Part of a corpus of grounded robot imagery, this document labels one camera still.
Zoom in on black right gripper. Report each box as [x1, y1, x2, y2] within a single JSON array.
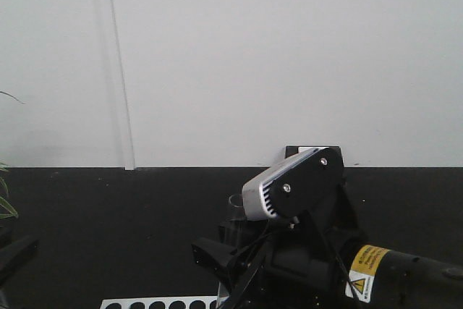
[[191, 175, 367, 308]]

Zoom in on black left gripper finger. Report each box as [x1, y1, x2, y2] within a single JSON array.
[[1, 227, 39, 287]]

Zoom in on tall clear test tube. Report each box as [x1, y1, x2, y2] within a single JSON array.
[[226, 194, 247, 223]]

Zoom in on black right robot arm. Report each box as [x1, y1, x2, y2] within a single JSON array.
[[192, 174, 462, 308]]

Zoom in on green plant leaves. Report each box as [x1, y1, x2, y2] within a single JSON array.
[[0, 90, 25, 220]]

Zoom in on black socket mounting box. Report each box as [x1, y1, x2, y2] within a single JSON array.
[[284, 145, 344, 166]]

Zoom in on white test tube rack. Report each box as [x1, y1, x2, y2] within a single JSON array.
[[100, 295, 217, 309]]

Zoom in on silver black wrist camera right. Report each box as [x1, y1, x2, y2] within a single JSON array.
[[242, 147, 344, 221]]

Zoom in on white wall cable conduit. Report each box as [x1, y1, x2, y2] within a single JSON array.
[[103, 0, 137, 172]]

